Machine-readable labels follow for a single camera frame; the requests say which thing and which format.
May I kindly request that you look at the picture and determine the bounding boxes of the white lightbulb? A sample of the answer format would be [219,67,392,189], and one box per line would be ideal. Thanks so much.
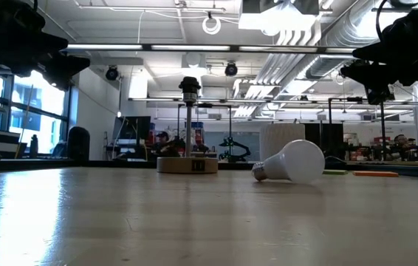
[252,139,326,185]

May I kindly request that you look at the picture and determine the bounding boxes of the wooden base lamp stand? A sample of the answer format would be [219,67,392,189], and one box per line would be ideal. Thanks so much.
[156,76,219,174]

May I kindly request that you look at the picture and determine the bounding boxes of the black ceiling light bar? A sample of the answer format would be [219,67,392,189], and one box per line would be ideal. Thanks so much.
[64,43,357,56]

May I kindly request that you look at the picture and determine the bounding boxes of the person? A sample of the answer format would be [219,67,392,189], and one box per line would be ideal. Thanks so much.
[389,134,418,160]
[153,131,180,158]

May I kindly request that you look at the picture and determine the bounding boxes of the black display panel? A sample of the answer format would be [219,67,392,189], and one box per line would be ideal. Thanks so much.
[303,123,345,160]

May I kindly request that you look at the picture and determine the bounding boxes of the black rounded bin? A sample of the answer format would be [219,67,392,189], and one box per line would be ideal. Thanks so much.
[67,126,91,161]

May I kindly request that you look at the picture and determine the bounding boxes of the black computer monitor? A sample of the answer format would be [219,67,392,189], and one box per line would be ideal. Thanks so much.
[112,116,151,141]

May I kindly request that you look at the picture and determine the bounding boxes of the orange sticky note pad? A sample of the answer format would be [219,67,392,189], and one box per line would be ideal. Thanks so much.
[352,170,399,177]

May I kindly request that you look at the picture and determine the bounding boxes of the white textured pen cup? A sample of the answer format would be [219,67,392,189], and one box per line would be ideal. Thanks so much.
[259,123,306,163]

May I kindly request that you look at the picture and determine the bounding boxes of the silver ceiling air duct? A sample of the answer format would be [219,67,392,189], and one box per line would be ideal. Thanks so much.
[304,0,394,81]

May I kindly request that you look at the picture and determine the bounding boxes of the black ceiling camera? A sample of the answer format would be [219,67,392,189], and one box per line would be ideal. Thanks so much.
[225,61,239,78]
[105,66,120,81]

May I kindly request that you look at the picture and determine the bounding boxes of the white cable coil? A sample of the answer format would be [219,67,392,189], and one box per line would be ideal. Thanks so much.
[202,16,222,35]

